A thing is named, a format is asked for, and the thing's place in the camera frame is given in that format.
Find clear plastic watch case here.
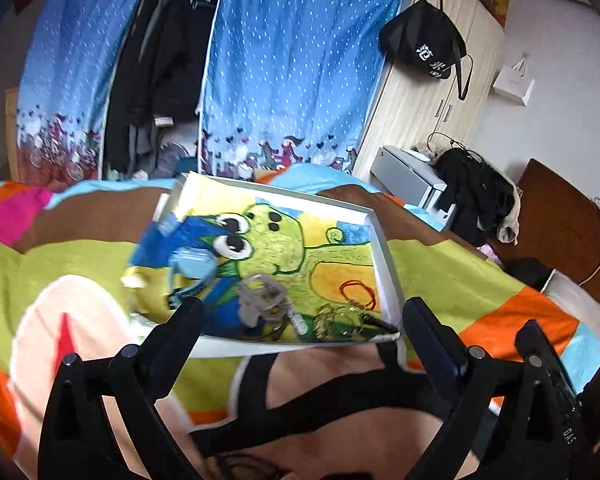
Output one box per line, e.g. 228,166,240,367
237,274,288,328

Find blue watch in tray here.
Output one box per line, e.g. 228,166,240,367
166,247,218,310

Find colourful cartoon bed cover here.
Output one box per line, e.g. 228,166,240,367
0,172,600,479

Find white tray with cartoon print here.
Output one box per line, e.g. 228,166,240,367
121,174,403,358

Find pile of dark clothes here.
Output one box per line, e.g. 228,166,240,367
434,148,521,247

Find brown wooden headboard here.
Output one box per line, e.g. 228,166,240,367
491,158,600,303

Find dark hanging clothes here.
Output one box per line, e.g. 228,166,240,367
104,0,219,180

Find light wood wardrobe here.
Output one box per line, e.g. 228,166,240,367
352,0,505,181

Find white paper gift bag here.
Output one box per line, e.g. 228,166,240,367
492,55,535,106

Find blue dotted wardrobe curtain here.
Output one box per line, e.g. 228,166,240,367
15,0,402,191

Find black drawstring bag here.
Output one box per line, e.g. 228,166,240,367
379,0,475,101

